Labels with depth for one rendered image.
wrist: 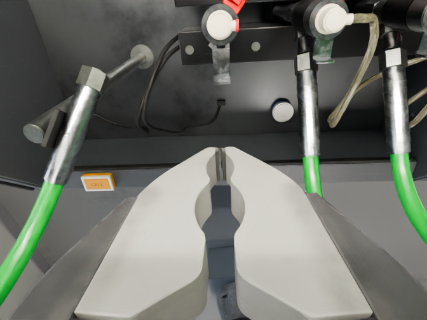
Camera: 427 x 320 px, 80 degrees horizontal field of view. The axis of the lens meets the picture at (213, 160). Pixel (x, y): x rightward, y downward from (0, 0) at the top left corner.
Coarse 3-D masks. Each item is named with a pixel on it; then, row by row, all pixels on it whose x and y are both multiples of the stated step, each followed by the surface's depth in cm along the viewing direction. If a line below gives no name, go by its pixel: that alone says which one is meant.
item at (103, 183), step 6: (84, 174) 44; (90, 174) 44; (96, 174) 44; (102, 174) 44; (108, 174) 44; (84, 180) 44; (90, 180) 43; (96, 180) 43; (102, 180) 43; (108, 180) 43; (90, 186) 44; (96, 186) 44; (102, 186) 44; (108, 186) 44; (114, 186) 45
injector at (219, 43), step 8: (208, 8) 19; (216, 8) 19; (224, 8) 19; (208, 16) 19; (232, 16) 19; (232, 32) 19; (208, 40) 20; (216, 40) 20; (224, 40) 20; (232, 40) 20
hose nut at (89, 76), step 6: (84, 66) 20; (84, 72) 20; (90, 72) 20; (96, 72) 20; (102, 72) 20; (78, 78) 20; (84, 78) 20; (90, 78) 20; (96, 78) 20; (102, 78) 21; (108, 78) 21; (78, 84) 21; (84, 84) 20; (90, 84) 20; (96, 84) 20; (102, 84) 21; (102, 90) 21
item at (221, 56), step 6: (216, 48) 20; (222, 48) 20; (228, 48) 20; (216, 54) 21; (222, 54) 21; (228, 54) 21; (216, 60) 21; (222, 60) 21; (228, 60) 21; (216, 66) 21; (222, 66) 21; (228, 66) 21; (216, 72) 21; (222, 72) 21; (228, 72) 21
